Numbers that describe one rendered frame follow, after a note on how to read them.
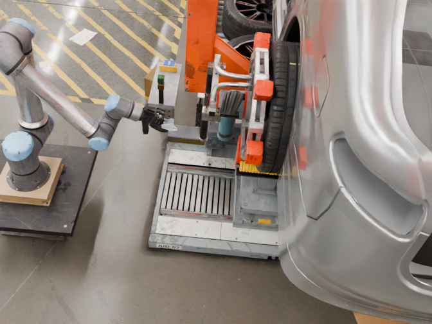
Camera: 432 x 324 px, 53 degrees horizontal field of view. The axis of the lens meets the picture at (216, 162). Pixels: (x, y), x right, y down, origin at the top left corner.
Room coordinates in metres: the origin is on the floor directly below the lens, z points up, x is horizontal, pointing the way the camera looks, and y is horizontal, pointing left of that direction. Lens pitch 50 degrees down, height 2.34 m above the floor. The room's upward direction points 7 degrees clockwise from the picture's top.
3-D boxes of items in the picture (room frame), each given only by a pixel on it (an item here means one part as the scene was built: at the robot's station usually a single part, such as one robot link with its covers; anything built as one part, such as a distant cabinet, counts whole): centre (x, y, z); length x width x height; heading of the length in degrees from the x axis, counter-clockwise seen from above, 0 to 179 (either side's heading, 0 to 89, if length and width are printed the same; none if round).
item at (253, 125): (1.66, -0.15, 0.85); 0.54 x 0.07 x 0.54; 2
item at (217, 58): (1.76, -0.03, 1.03); 0.19 x 0.18 x 0.11; 92
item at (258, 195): (1.67, -0.32, 0.32); 0.40 x 0.30 x 0.28; 2
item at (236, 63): (2.17, -0.16, 0.69); 0.52 x 0.17 x 0.35; 92
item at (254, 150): (1.35, -0.17, 0.85); 0.09 x 0.08 x 0.07; 2
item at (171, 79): (2.23, 0.40, 0.44); 0.43 x 0.17 x 0.03; 2
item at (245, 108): (1.66, -0.08, 0.85); 0.21 x 0.14 x 0.14; 92
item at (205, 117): (1.49, 0.05, 0.93); 0.09 x 0.05 x 0.05; 92
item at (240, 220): (1.67, -0.32, 0.13); 0.50 x 0.36 x 0.10; 2
